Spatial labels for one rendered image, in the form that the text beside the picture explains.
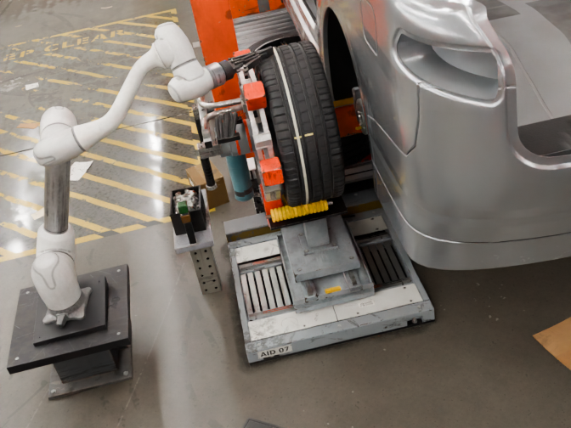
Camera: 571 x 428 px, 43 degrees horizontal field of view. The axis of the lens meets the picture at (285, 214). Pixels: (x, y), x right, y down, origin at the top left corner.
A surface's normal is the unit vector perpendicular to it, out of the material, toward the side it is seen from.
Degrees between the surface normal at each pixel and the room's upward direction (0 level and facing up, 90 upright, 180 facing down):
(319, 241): 90
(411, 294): 0
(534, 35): 2
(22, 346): 0
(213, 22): 90
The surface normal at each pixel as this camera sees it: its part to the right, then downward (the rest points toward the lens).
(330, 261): -0.15, -0.80
